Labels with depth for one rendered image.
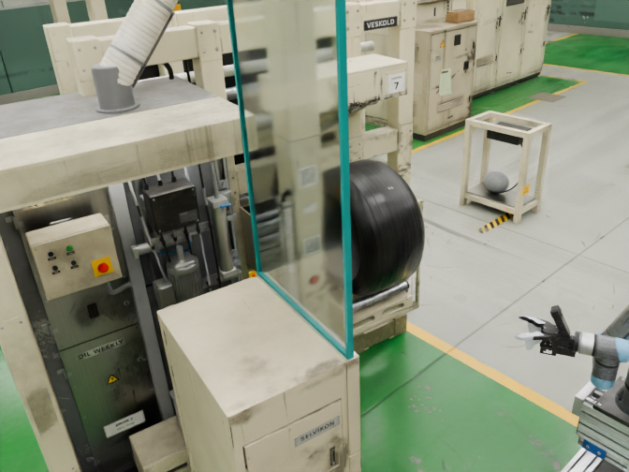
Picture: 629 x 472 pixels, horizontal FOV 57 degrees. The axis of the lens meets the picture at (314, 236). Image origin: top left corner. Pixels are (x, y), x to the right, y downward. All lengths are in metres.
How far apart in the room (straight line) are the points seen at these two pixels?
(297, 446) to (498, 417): 1.80
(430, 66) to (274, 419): 5.64
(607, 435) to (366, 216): 1.23
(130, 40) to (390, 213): 1.10
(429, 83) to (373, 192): 4.69
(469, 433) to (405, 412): 0.34
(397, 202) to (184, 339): 0.99
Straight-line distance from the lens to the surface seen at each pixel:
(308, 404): 1.63
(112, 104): 2.10
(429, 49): 6.77
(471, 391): 3.44
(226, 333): 1.76
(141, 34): 2.08
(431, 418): 3.27
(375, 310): 2.50
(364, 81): 2.51
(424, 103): 6.92
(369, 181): 2.29
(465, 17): 7.30
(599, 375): 2.21
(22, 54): 10.90
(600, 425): 2.55
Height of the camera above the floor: 2.32
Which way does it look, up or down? 28 degrees down
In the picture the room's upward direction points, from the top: 3 degrees counter-clockwise
